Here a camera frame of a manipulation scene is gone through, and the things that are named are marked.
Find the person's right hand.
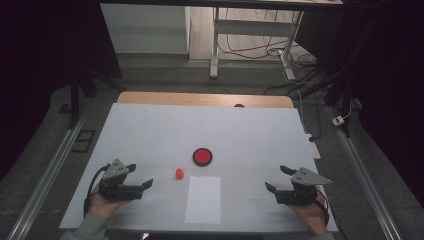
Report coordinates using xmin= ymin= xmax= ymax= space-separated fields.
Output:
xmin=287 ymin=189 xmax=330 ymax=236

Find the white power strip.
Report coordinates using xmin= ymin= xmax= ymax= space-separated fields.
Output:
xmin=304 ymin=133 xmax=322 ymax=160

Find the bundle of floor cables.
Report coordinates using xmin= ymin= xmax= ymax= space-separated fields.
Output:
xmin=218 ymin=8 xmax=322 ymax=96

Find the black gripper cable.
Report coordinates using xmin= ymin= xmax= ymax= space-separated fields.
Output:
xmin=313 ymin=185 xmax=331 ymax=228
xmin=83 ymin=163 xmax=111 ymax=218

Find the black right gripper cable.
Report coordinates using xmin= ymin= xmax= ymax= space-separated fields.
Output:
xmin=313 ymin=185 xmax=331 ymax=228

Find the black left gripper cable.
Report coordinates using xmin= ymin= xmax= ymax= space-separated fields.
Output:
xmin=83 ymin=163 xmax=111 ymax=218

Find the black floor socket plate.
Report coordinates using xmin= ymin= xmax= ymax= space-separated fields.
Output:
xmin=70 ymin=129 xmax=97 ymax=154

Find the black metal stand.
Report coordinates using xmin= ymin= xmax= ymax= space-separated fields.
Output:
xmin=68 ymin=66 xmax=126 ymax=130
xmin=299 ymin=59 xmax=360 ymax=138

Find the white desk frame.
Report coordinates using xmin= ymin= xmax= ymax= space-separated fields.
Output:
xmin=209 ymin=6 xmax=305 ymax=81

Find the large white table mat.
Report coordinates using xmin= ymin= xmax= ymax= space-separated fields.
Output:
xmin=59 ymin=102 xmax=339 ymax=233

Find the white paper sheet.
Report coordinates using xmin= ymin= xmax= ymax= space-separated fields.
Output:
xmin=184 ymin=175 xmax=222 ymax=225

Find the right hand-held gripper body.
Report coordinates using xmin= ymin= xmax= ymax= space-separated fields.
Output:
xmin=275 ymin=167 xmax=333 ymax=206

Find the round red ink pad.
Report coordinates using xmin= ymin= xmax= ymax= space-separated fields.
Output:
xmin=192 ymin=147 xmax=214 ymax=168

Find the aluminium floor rail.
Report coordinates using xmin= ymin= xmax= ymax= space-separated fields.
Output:
xmin=328 ymin=106 xmax=403 ymax=240
xmin=6 ymin=99 xmax=93 ymax=240

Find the person's left hand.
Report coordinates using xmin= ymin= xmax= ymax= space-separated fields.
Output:
xmin=87 ymin=184 xmax=132 ymax=221

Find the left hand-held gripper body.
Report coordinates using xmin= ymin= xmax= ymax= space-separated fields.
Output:
xmin=98 ymin=158 xmax=144 ymax=202

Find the white cabinet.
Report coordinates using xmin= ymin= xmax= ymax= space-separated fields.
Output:
xmin=99 ymin=3 xmax=191 ymax=55

